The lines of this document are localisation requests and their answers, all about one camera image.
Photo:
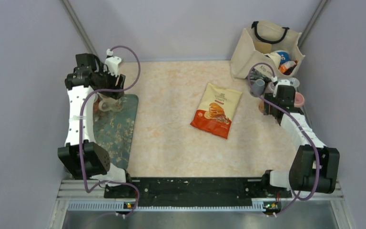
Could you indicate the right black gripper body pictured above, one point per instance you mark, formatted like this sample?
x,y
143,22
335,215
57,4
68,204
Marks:
x,y
269,109

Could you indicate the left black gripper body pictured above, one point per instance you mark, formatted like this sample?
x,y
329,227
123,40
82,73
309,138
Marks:
x,y
108,81

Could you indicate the large pink mug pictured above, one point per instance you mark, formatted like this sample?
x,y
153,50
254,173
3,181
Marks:
x,y
299,100

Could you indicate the cream white mug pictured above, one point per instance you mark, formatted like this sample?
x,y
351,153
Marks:
x,y
109,104

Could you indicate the orange chips bag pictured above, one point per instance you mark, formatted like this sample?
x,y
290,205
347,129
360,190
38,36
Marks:
x,y
216,110

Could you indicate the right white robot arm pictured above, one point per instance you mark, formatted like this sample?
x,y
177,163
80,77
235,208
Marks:
x,y
315,166

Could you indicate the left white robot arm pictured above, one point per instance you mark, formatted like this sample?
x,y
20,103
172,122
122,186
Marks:
x,y
81,155

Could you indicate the light blue white mug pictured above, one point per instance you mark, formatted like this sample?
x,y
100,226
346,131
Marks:
x,y
294,82

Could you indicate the blue grey mug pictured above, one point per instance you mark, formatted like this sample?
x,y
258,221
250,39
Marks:
x,y
257,87

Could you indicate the orange snack packet in bag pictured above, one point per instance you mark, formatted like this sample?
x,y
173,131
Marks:
x,y
288,67

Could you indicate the blue white package in bag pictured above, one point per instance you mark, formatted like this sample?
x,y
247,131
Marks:
x,y
284,56

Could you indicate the teal floral placemat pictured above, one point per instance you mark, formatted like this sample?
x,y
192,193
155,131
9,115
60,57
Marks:
x,y
113,131

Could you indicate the beige canvas tote bag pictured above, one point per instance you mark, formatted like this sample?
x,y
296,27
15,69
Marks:
x,y
254,50

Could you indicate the metal corner frame rail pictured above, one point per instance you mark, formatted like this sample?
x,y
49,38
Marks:
x,y
72,14

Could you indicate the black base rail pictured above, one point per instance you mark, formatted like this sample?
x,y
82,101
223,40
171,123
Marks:
x,y
196,191

